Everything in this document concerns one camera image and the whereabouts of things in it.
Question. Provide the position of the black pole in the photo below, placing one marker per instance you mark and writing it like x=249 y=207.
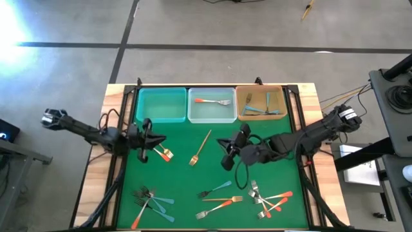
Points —
x=399 y=67

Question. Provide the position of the grey desk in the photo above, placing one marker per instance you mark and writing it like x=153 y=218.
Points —
x=29 y=156

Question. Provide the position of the clear plastic bin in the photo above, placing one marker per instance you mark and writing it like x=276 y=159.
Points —
x=212 y=112

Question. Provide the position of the green table mat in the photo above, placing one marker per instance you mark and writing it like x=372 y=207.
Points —
x=193 y=177

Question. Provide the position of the white round object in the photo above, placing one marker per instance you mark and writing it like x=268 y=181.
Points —
x=408 y=173

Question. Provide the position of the teal plastic bin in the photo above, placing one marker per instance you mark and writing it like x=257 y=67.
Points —
x=161 y=106

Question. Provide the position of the black aluminium table frame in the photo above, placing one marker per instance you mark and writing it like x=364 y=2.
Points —
x=293 y=106

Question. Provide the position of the gold fork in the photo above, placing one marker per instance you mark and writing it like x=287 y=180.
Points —
x=193 y=160
x=238 y=198
x=169 y=154

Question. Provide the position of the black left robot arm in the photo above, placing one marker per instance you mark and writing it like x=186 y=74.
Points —
x=80 y=128

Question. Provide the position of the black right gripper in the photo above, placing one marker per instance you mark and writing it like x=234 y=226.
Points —
x=238 y=141

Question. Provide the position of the yellow tool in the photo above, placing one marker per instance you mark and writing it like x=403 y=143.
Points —
x=307 y=11

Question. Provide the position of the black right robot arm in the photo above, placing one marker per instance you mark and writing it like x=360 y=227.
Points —
x=322 y=131

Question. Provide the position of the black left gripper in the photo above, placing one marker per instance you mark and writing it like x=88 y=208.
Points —
x=138 y=138

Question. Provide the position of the grey equipment cart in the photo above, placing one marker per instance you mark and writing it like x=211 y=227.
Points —
x=386 y=122

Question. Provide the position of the black device with blue light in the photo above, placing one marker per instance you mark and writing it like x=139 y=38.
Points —
x=9 y=132

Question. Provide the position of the white box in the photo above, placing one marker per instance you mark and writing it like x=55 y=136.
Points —
x=360 y=170

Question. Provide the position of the orange plastic bin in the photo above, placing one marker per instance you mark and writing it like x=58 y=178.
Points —
x=280 y=93

